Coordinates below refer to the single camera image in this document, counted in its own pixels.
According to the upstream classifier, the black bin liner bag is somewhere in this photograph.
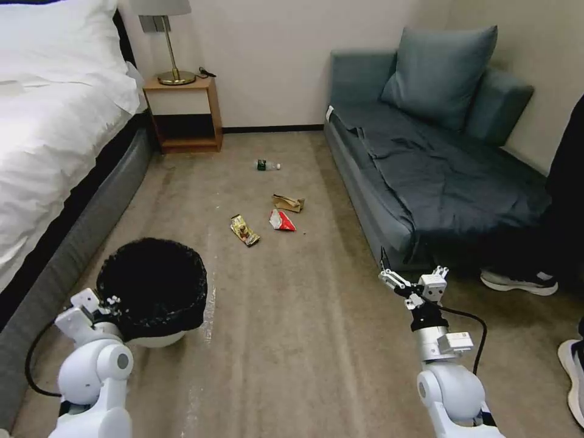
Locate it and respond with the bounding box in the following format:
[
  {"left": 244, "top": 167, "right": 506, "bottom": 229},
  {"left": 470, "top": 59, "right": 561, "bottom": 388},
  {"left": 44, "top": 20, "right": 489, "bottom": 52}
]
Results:
[{"left": 96, "top": 237, "right": 209, "bottom": 342}]

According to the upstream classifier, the brass table lamp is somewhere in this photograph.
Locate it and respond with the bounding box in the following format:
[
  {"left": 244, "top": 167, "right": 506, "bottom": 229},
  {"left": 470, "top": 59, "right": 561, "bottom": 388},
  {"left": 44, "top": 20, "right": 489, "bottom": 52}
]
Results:
[{"left": 131, "top": 0, "right": 198, "bottom": 86}]

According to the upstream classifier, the large teal square cushion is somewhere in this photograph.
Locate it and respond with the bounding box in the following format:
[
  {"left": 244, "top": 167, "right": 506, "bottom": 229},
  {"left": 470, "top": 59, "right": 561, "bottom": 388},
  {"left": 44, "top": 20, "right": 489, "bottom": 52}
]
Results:
[{"left": 380, "top": 24, "right": 499, "bottom": 134}]

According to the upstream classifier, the teal sofa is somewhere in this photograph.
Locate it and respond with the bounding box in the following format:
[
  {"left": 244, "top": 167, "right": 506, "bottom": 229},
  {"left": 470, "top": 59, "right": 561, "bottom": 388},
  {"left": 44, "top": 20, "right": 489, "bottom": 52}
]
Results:
[{"left": 324, "top": 49, "right": 555, "bottom": 276}]

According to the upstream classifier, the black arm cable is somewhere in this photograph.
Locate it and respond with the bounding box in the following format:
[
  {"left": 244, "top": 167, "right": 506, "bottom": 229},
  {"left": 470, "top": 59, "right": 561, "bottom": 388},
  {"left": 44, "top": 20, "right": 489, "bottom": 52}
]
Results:
[
  {"left": 437, "top": 304, "right": 487, "bottom": 376},
  {"left": 24, "top": 319, "right": 63, "bottom": 398}
]

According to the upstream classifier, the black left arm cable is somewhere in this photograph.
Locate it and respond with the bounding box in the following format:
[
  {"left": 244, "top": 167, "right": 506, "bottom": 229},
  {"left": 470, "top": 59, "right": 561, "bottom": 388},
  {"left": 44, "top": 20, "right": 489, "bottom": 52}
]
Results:
[{"left": 24, "top": 319, "right": 63, "bottom": 398}]

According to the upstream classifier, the grey bed base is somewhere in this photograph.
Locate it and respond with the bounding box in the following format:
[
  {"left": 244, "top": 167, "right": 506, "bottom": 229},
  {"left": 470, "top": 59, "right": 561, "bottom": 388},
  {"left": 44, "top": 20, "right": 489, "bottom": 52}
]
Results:
[{"left": 0, "top": 122, "right": 155, "bottom": 433}]

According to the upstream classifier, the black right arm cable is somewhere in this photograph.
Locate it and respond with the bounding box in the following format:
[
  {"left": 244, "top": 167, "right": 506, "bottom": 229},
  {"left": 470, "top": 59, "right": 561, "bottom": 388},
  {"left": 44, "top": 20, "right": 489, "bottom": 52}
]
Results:
[{"left": 437, "top": 304, "right": 487, "bottom": 376}]

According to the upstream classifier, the white duvet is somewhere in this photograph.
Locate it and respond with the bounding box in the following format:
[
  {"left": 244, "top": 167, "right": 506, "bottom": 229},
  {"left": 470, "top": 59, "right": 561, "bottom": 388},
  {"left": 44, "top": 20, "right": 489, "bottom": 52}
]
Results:
[{"left": 0, "top": 68, "right": 143, "bottom": 294}]

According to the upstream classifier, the person's leg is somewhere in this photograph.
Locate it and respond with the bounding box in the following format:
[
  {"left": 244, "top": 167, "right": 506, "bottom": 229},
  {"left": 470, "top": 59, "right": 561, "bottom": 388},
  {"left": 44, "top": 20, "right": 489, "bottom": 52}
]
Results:
[{"left": 544, "top": 92, "right": 584, "bottom": 294}]

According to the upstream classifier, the wooden nightstand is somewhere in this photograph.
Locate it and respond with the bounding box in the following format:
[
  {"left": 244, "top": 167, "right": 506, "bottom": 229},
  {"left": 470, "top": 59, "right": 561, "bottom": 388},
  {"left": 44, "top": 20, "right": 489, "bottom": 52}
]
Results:
[{"left": 142, "top": 74, "right": 224, "bottom": 155}]

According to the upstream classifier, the red white snack wrapper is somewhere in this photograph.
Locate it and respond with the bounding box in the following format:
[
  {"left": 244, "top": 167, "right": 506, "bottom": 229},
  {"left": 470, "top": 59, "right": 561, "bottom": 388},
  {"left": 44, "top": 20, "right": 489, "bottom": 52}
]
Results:
[{"left": 268, "top": 208, "right": 298, "bottom": 232}]

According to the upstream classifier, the gold snack wrapper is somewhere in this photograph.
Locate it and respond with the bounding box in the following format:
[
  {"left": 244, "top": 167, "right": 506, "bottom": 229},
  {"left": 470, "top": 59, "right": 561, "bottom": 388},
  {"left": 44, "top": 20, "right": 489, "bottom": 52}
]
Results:
[{"left": 229, "top": 214, "right": 262, "bottom": 249}]

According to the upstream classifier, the white round trash bin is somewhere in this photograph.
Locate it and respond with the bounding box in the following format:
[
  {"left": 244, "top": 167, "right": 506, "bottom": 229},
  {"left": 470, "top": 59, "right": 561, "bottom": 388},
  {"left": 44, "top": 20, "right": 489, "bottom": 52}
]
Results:
[{"left": 122, "top": 324, "right": 189, "bottom": 350}]

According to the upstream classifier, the teal bolster cushion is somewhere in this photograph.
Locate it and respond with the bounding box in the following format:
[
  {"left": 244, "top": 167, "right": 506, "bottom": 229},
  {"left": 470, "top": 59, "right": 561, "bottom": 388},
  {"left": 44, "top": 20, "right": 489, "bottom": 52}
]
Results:
[{"left": 464, "top": 68, "right": 535, "bottom": 148}]

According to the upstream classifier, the crumpled brown paper bag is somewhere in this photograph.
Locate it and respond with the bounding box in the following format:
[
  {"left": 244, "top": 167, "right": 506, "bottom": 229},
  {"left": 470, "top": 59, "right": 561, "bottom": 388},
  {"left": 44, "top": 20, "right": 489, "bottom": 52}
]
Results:
[{"left": 271, "top": 193, "right": 306, "bottom": 214}]

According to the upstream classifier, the grey white sneaker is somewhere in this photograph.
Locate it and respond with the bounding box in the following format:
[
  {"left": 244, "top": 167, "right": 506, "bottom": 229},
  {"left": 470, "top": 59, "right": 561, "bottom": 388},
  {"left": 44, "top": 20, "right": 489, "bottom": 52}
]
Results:
[
  {"left": 557, "top": 339, "right": 584, "bottom": 417},
  {"left": 480, "top": 268, "right": 559, "bottom": 297}
]

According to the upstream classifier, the grey wall switch panel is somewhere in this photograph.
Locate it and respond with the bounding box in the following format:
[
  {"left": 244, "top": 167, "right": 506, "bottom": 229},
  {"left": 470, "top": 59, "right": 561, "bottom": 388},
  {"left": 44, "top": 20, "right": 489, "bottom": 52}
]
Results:
[{"left": 138, "top": 14, "right": 173, "bottom": 34}]

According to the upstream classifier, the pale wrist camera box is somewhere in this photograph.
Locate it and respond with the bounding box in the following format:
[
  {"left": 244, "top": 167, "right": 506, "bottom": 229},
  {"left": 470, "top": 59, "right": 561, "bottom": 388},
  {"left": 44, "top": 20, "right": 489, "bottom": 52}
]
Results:
[
  {"left": 71, "top": 288, "right": 100, "bottom": 313},
  {"left": 419, "top": 273, "right": 448, "bottom": 303}
]

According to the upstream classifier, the white pillow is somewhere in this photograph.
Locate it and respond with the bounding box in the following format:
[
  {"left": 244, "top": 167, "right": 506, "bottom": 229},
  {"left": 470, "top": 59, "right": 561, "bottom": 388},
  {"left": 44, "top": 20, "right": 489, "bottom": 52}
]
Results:
[{"left": 0, "top": 0, "right": 133, "bottom": 88}]

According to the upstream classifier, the dark blue sofa sheet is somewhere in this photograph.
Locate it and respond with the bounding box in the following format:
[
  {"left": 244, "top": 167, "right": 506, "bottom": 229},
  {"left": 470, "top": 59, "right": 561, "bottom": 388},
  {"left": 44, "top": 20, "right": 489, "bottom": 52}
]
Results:
[{"left": 346, "top": 105, "right": 554, "bottom": 266}]

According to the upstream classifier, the black headboard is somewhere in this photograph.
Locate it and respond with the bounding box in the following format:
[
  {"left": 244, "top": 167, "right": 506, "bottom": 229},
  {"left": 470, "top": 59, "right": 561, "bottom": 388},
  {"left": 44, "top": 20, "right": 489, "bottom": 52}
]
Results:
[{"left": 111, "top": 6, "right": 139, "bottom": 66}]

